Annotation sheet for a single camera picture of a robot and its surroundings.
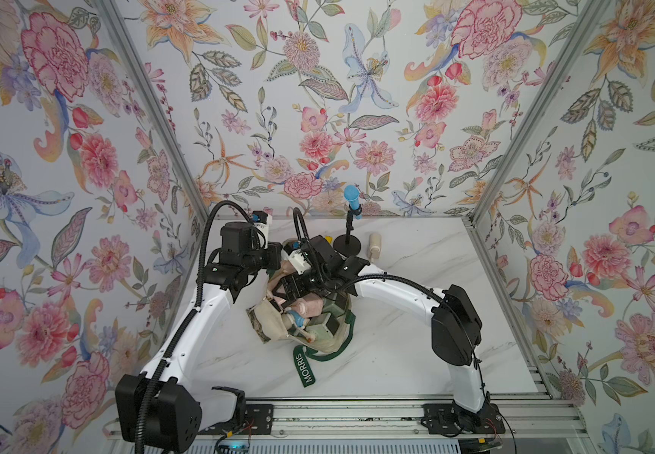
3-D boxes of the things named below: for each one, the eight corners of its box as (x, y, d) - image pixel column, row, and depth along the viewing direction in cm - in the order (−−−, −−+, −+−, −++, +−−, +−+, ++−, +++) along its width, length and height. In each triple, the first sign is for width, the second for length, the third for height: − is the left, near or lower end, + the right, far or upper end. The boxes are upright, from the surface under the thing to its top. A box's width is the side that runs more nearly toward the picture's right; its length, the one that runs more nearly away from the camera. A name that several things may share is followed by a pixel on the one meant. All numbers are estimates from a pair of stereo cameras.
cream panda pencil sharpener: (369, 261, 109) (372, 250, 103) (368, 244, 114) (370, 233, 109) (380, 261, 109) (383, 250, 103) (377, 244, 114) (380, 233, 109)
